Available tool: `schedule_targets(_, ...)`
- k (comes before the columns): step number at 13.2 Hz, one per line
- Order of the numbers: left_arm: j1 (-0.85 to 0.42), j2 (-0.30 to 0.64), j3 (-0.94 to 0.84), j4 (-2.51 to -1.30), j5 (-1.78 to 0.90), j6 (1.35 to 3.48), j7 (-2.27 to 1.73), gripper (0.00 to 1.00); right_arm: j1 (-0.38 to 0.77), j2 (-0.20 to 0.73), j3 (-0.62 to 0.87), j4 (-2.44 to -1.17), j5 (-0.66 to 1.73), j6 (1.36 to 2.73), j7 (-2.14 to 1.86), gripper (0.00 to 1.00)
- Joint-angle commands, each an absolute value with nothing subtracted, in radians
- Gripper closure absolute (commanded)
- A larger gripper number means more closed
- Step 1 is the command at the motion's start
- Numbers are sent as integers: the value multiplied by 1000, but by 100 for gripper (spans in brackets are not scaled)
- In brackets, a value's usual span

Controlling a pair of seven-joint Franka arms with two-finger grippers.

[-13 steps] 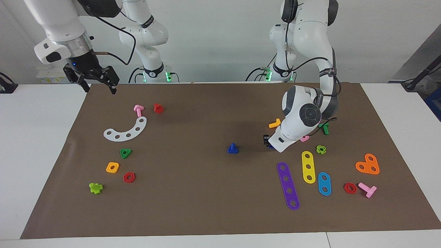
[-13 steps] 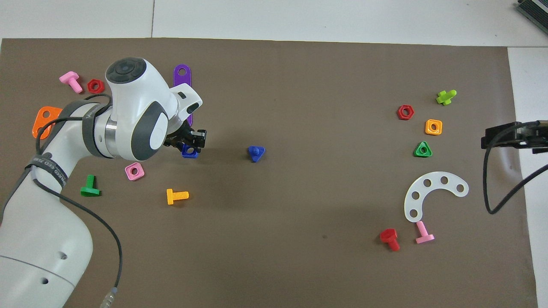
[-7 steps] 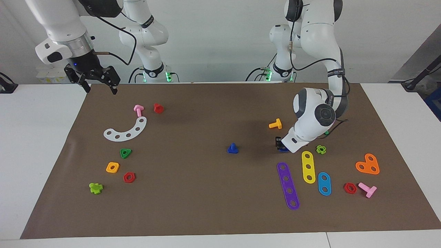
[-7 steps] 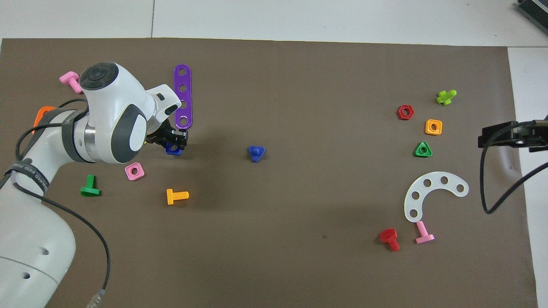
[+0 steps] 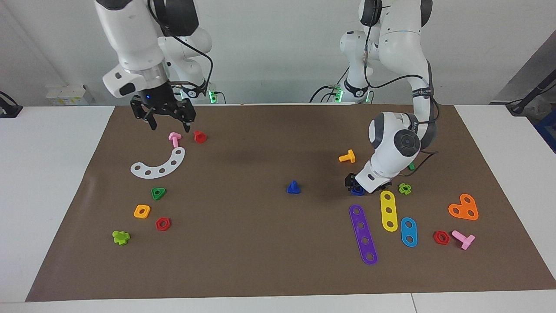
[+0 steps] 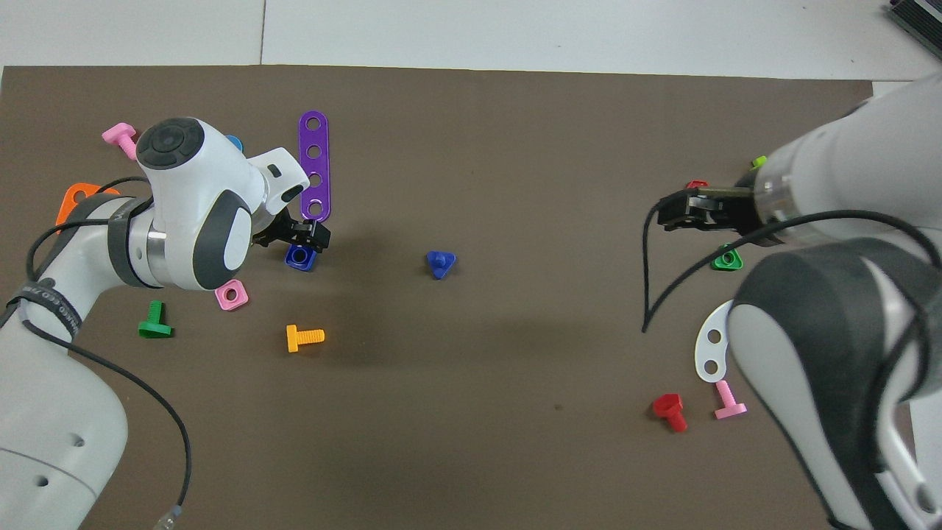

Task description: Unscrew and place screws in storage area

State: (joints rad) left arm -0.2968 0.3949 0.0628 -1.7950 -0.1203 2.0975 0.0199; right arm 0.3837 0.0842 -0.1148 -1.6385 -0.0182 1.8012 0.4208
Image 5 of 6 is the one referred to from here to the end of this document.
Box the purple four-hole strip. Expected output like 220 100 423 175
349 205 378 266

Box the yellow three-hole strip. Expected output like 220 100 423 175
380 190 398 232

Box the white curved five-hole plate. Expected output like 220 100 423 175
130 147 186 179

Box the blue two-hole strip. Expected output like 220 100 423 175
400 217 418 248

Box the small white box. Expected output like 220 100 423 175
46 85 94 106

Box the brown table mat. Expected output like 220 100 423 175
25 103 556 302

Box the orange angled plate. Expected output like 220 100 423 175
448 193 479 221

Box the black clamp base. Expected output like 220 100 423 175
0 91 23 118

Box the black stand pole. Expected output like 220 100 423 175
506 70 556 116

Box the blue crate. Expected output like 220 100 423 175
535 111 556 153

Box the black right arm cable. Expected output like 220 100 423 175
148 0 214 98

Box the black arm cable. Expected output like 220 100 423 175
363 0 439 179
148 0 214 98

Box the black base cable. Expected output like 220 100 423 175
309 83 348 103

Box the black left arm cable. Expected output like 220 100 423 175
363 0 439 179

